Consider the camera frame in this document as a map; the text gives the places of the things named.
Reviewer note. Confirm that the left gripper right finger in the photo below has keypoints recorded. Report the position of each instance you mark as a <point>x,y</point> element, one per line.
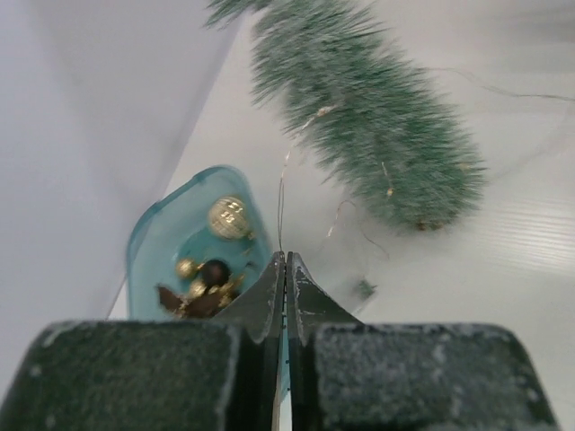
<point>349,375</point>

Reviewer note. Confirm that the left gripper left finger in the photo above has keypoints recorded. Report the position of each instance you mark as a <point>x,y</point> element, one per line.
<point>217,374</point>

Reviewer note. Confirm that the small frosted christmas tree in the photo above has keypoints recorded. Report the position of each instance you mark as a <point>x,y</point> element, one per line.
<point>373,118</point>

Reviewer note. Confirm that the dark brown ball ornament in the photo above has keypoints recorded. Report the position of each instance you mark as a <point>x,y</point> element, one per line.
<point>215,272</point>

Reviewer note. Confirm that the gold glitter ball ornament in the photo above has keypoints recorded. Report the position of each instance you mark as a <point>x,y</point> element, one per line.
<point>185,268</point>

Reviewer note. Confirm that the teal plastic bin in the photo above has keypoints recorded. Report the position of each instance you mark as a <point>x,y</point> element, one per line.
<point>176,227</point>

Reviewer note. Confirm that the gold mirror ball ornament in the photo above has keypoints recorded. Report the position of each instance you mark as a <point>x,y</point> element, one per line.
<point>227,219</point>

